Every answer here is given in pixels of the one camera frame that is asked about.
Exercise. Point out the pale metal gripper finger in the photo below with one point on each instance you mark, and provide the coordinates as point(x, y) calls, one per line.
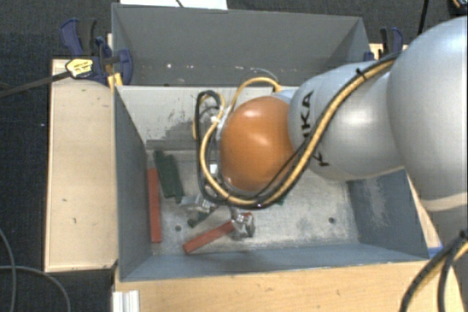
point(242, 223)
point(199, 206)

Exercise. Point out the dark green flat block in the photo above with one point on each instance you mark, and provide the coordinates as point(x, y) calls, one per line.
point(196, 221)
point(169, 173)

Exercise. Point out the red-brown flat block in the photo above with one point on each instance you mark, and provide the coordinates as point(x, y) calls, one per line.
point(155, 208)
point(206, 238)

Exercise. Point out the grey metal bin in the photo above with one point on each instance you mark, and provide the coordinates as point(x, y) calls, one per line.
point(314, 230)

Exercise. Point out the pale wood flat board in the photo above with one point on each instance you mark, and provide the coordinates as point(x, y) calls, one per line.
point(82, 171)

